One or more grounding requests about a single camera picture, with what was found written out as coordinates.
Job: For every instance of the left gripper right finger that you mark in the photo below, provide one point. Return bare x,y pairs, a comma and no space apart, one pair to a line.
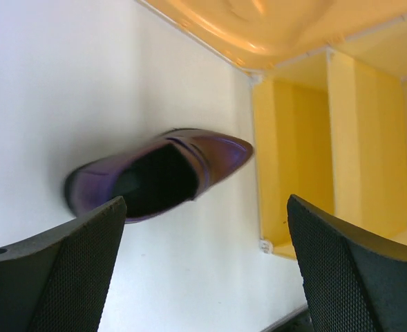
353,279

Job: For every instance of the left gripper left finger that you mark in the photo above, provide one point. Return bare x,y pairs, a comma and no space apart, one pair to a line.
58,280

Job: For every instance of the purple loafer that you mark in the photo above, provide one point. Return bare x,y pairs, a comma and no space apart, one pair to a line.
175,167

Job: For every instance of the yellow cabinet door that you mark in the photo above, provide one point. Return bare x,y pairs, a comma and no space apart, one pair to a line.
255,35

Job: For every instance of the yellow plastic shoe cabinet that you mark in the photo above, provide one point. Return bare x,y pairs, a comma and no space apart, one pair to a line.
331,127

